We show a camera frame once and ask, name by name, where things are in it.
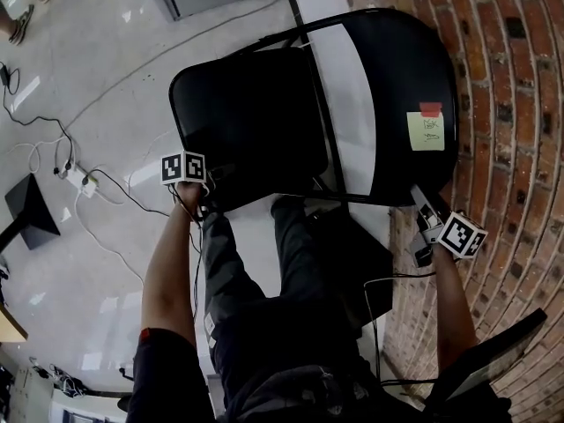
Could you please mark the red tape piece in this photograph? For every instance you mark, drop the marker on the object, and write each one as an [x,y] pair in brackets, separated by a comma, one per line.
[431,109]

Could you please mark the person's black printed shirt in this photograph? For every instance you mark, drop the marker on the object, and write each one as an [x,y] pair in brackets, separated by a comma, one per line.
[167,381]

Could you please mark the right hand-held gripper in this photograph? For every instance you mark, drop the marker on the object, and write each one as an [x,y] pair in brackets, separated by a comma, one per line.
[462,236]

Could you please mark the yellow sticky note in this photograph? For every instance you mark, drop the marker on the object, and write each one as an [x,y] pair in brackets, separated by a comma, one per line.
[425,132]

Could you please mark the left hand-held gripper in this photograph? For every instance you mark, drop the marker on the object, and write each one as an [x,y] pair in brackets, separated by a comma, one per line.
[183,168]

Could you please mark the black folding chair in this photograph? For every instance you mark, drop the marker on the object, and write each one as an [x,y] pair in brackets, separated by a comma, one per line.
[251,113]

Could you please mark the person's dark trousers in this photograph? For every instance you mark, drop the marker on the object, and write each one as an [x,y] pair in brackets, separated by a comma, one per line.
[264,324]

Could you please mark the person's right forearm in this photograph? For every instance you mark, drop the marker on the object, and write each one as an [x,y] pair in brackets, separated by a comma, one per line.
[454,306]

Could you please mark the white power strip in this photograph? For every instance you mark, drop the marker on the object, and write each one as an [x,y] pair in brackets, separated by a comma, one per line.
[81,181]

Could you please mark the wooden table with black base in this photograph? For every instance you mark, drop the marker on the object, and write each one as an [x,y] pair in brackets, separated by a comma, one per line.
[31,218]

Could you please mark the black power adapter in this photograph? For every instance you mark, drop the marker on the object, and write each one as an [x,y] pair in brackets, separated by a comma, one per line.
[4,75]

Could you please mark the person's left forearm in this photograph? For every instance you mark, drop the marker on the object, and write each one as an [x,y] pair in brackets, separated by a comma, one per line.
[169,271]

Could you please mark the black equipment pile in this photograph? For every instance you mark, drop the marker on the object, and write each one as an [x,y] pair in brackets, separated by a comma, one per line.
[66,383]

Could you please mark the black monitor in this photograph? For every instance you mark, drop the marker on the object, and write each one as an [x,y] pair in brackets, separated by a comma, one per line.
[493,364]

